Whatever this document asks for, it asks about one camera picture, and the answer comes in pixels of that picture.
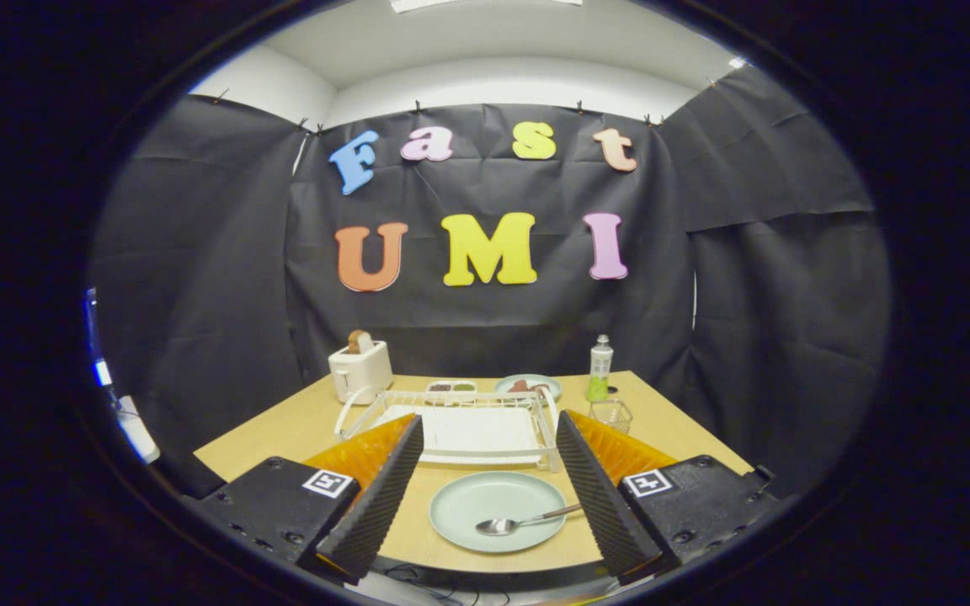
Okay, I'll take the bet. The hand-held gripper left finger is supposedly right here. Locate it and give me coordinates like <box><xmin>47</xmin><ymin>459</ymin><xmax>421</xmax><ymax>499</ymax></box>
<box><xmin>190</xmin><ymin>412</ymin><xmax>425</xmax><ymax>584</ymax></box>

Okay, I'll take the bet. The white toaster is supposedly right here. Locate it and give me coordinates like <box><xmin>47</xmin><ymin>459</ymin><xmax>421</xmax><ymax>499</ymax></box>
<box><xmin>328</xmin><ymin>339</ymin><xmax>394</xmax><ymax>405</ymax></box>

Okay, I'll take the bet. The green tea bottle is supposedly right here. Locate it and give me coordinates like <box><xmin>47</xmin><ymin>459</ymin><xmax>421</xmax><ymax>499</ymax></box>
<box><xmin>587</xmin><ymin>334</ymin><xmax>615</xmax><ymax>402</ymax></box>

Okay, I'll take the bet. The light green meat plate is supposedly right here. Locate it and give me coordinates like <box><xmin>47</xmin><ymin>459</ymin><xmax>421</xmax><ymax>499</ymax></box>
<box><xmin>494</xmin><ymin>374</ymin><xmax>562</xmax><ymax>401</ymax></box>

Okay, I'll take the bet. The wooden handled metal spoon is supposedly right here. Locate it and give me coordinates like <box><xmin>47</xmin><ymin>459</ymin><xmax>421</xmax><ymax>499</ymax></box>
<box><xmin>475</xmin><ymin>502</ymin><xmax>584</xmax><ymax>537</ymax></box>

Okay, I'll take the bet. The white wire dish rack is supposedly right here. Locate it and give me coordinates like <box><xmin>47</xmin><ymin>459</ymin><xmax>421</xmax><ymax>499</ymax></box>
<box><xmin>333</xmin><ymin>387</ymin><xmax>562</xmax><ymax>472</ymax></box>

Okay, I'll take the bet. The ceiling light panel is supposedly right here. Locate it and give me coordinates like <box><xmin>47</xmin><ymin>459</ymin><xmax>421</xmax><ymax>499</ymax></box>
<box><xmin>390</xmin><ymin>0</ymin><xmax>583</xmax><ymax>13</ymax></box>

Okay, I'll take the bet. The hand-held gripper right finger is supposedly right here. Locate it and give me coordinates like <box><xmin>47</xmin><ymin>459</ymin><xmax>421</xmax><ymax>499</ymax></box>
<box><xmin>556</xmin><ymin>410</ymin><xmax>787</xmax><ymax>586</ymax></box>

